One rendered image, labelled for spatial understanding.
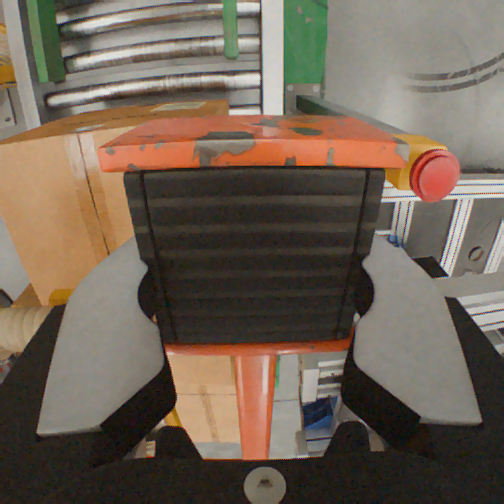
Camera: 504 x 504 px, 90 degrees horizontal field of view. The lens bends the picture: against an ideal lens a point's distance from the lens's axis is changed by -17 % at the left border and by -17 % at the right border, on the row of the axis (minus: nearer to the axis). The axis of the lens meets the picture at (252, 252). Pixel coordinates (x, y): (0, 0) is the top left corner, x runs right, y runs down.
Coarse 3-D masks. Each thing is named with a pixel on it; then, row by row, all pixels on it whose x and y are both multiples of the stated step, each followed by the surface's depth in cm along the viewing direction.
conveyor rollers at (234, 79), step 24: (72, 0) 57; (216, 0) 60; (240, 0) 60; (72, 24) 60; (96, 24) 61; (120, 24) 61; (144, 24) 63; (120, 48) 65; (144, 48) 65; (168, 48) 65; (192, 48) 65; (216, 48) 66; (240, 48) 66; (72, 72) 68; (216, 72) 70; (240, 72) 70; (48, 96) 70; (72, 96) 70; (96, 96) 70; (120, 96) 71; (144, 96) 73
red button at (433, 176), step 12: (420, 156) 34; (432, 156) 33; (444, 156) 32; (420, 168) 34; (432, 168) 33; (444, 168) 33; (456, 168) 33; (420, 180) 34; (432, 180) 34; (444, 180) 34; (456, 180) 34; (420, 192) 35; (432, 192) 35; (444, 192) 35
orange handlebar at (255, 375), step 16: (240, 368) 15; (256, 368) 14; (272, 368) 15; (240, 384) 15; (256, 384) 15; (272, 384) 15; (240, 400) 16; (256, 400) 16; (272, 400) 17; (240, 416) 17; (256, 416) 17; (240, 432) 19; (256, 432) 18; (256, 448) 20
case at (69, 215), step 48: (0, 144) 39; (48, 144) 39; (96, 144) 40; (0, 192) 43; (48, 192) 43; (96, 192) 44; (48, 240) 48; (96, 240) 48; (48, 288) 54; (192, 384) 70
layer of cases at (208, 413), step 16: (32, 288) 121; (16, 304) 112; (32, 304) 112; (192, 400) 146; (208, 400) 146; (224, 400) 146; (192, 416) 156; (208, 416) 156; (224, 416) 156; (192, 432) 167; (208, 432) 167; (224, 432) 167
